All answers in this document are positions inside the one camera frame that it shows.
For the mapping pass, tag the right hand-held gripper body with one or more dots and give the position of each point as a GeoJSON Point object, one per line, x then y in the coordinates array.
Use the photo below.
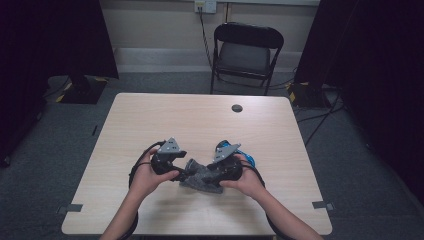
{"type": "Point", "coordinates": [224, 153]}

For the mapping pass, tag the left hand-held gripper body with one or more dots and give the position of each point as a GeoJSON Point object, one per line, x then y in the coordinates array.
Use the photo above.
{"type": "Point", "coordinates": [168, 146]}

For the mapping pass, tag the grey cloth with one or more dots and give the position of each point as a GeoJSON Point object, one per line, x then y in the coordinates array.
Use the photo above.
{"type": "Point", "coordinates": [198, 176]}

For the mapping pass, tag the blue toy car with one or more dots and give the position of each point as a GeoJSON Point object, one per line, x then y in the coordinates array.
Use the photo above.
{"type": "Point", "coordinates": [248, 160]}

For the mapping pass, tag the person's left hand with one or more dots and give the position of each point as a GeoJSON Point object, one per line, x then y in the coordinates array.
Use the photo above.
{"type": "Point", "coordinates": [146, 180]}

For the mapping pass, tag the person's right hand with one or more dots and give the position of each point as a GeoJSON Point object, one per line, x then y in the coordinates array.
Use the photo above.
{"type": "Point", "coordinates": [248, 181]}

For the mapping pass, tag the small black floor object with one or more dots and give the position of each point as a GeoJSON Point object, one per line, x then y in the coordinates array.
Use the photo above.
{"type": "Point", "coordinates": [95, 130]}

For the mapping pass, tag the black folding chair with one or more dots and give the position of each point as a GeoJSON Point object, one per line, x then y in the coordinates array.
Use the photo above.
{"type": "Point", "coordinates": [245, 58]}

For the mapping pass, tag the black stand base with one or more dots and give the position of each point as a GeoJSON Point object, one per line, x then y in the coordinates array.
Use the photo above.
{"type": "Point", "coordinates": [308, 96]}
{"type": "Point", "coordinates": [83, 91]}

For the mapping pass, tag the grey tape strip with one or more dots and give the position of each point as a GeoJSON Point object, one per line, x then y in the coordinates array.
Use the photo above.
{"type": "Point", "coordinates": [321, 205]}
{"type": "Point", "coordinates": [71, 208]}

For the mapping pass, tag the black curtain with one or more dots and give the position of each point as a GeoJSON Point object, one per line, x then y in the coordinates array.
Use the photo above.
{"type": "Point", "coordinates": [50, 50]}
{"type": "Point", "coordinates": [376, 66]}

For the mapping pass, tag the white wall socket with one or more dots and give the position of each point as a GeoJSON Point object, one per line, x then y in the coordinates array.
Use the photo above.
{"type": "Point", "coordinates": [205, 6]}

